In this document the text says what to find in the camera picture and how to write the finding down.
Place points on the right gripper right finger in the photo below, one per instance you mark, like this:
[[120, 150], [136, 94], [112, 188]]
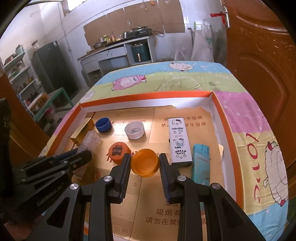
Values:
[[173, 193]]

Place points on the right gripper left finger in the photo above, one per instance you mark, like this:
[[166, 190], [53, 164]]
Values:
[[121, 175]]

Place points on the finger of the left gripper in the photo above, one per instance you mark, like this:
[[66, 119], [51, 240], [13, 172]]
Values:
[[70, 164], [47, 162]]

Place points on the white Hello Kitty case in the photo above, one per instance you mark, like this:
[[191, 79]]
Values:
[[179, 143]]

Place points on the teal lighter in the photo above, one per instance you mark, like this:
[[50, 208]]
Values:
[[201, 164]]

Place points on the gold rectangular box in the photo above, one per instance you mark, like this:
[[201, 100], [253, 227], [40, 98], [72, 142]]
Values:
[[79, 134]]

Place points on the white bottle cap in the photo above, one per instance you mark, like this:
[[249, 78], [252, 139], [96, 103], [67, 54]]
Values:
[[134, 130]]

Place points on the blue bottle cap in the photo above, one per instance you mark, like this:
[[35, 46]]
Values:
[[103, 124]]

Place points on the person's left hand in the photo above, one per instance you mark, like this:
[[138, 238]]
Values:
[[19, 231]]

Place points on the orange rimmed cardboard tray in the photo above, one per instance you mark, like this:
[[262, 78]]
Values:
[[141, 121]]

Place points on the green metal bench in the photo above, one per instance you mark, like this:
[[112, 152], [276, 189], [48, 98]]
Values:
[[52, 96]]

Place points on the cartoon sheep patterned tablecloth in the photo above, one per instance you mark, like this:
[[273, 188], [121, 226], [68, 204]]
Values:
[[245, 156]]

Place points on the dark grey refrigerator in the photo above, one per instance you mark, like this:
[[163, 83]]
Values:
[[52, 70]]

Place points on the grey storage shelf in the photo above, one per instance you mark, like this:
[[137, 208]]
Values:
[[23, 79]]

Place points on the grey kitchen counter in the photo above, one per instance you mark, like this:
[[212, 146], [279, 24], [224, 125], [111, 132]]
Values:
[[98, 63]]

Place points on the teal air fryer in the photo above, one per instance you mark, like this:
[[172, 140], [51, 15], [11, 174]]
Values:
[[140, 52]]

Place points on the white hanging sack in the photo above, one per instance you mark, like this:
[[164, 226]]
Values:
[[203, 44]]

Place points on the black gas stove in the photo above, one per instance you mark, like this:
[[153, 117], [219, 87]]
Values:
[[138, 32]]

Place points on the brown wooden door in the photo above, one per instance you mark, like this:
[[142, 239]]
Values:
[[261, 55]]

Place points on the cardboard wall sheets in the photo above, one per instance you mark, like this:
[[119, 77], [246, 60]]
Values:
[[160, 16]]

